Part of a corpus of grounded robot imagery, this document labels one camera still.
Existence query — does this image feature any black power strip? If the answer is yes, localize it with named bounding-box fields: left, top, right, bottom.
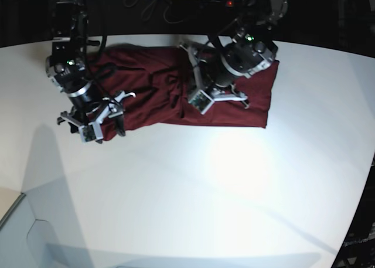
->
left=225, top=0, right=243, bottom=8

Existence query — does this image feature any white cable loop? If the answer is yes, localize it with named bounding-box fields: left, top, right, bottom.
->
left=141, top=0, right=188, bottom=24

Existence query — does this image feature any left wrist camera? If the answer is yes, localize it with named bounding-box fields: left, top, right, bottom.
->
left=187, top=89, right=214, bottom=115

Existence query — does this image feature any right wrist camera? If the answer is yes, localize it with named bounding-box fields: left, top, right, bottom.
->
left=78, top=124, right=103, bottom=143

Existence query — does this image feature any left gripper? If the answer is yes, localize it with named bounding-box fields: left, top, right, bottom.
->
left=179, top=41, right=250, bottom=109

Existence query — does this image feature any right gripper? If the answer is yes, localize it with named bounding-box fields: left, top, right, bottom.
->
left=56, top=82, right=136, bottom=144

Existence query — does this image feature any dark red t-shirt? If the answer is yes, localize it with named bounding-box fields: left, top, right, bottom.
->
left=90, top=46, right=279, bottom=131

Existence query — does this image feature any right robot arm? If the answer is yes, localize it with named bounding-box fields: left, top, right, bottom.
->
left=46, top=0, right=136, bottom=144

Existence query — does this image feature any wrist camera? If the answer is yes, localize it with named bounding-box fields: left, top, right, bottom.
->
left=187, top=89, right=214, bottom=115
left=78, top=124, right=103, bottom=143

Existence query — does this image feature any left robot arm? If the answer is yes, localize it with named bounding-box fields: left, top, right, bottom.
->
left=179, top=0, right=288, bottom=114

